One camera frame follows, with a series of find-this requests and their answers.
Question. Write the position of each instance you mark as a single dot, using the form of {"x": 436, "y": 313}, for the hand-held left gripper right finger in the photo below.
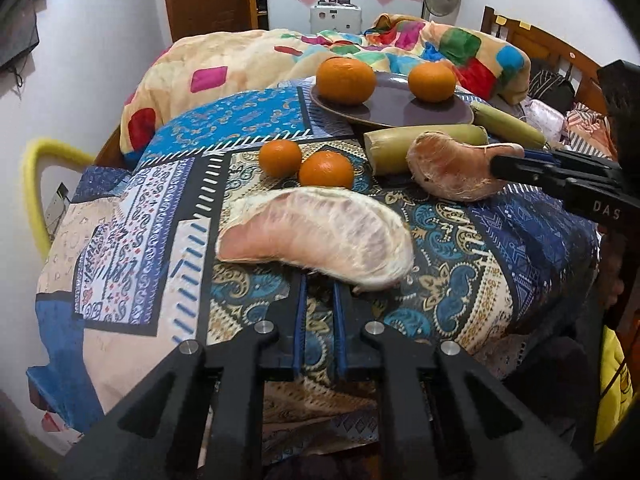
{"x": 340, "y": 332}

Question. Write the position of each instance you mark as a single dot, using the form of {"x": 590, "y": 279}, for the large peeled pomelo segment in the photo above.
{"x": 320, "y": 235}

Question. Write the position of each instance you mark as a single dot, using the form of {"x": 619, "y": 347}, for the small peeled pomelo segment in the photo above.
{"x": 450, "y": 165}

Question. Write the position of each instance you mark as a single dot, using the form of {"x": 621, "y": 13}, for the colourful patchwork blanket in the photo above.
{"x": 235, "y": 65}

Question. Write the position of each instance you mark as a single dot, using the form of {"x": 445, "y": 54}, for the dark purple plate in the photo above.
{"x": 392, "y": 107}

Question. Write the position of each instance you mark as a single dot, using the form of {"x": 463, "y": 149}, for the peeled green banana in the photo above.
{"x": 507, "y": 122}
{"x": 392, "y": 150}

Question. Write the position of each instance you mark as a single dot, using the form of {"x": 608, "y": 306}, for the wall power socket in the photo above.
{"x": 57, "y": 202}

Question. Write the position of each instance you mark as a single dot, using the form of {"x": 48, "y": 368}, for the pink cloth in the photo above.
{"x": 545, "y": 120}

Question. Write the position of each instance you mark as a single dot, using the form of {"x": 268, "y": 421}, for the wooden bed headboard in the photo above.
{"x": 550, "y": 45}

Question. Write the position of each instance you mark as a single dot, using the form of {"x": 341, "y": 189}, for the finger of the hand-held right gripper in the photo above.
{"x": 525, "y": 170}
{"x": 542, "y": 155}

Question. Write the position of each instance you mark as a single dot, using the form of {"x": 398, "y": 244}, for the white box appliance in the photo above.
{"x": 335, "y": 17}

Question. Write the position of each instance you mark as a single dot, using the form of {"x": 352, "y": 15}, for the yellow foam tube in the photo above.
{"x": 31, "y": 185}

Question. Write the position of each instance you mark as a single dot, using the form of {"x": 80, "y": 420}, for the yellow cloth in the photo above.
{"x": 612, "y": 375}

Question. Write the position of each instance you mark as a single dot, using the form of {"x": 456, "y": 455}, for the wall-mounted black television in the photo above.
{"x": 17, "y": 35}

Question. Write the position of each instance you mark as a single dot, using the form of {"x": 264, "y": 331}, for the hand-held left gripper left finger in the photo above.
{"x": 299, "y": 325}

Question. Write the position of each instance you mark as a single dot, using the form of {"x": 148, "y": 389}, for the blue patterned bedsheet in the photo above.
{"x": 150, "y": 240}

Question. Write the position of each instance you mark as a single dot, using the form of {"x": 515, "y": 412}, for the small orange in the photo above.
{"x": 280, "y": 158}
{"x": 326, "y": 169}

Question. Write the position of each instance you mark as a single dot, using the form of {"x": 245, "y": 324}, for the large orange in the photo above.
{"x": 432, "y": 82}
{"x": 346, "y": 80}

